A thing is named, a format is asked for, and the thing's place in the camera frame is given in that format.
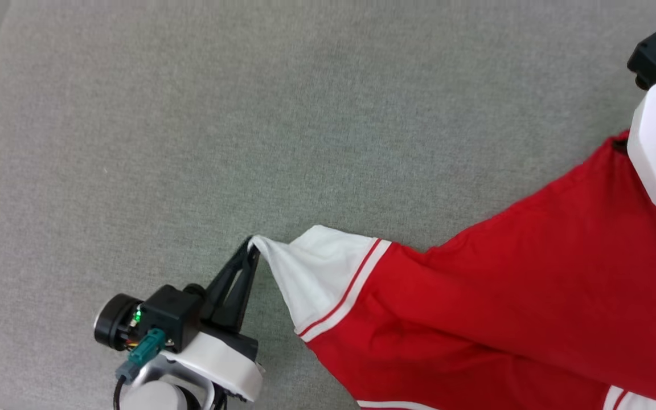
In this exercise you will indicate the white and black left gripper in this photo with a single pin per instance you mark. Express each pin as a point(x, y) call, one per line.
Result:
point(220, 361)

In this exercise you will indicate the grey fabric sofa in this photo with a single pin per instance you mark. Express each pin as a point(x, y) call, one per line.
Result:
point(305, 114)

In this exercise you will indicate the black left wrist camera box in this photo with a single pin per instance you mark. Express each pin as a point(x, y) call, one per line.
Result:
point(163, 313)

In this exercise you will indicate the red garment with white trim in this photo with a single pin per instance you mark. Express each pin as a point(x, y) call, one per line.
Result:
point(533, 296)

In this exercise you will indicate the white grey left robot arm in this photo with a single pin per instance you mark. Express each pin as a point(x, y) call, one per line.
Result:
point(160, 396)

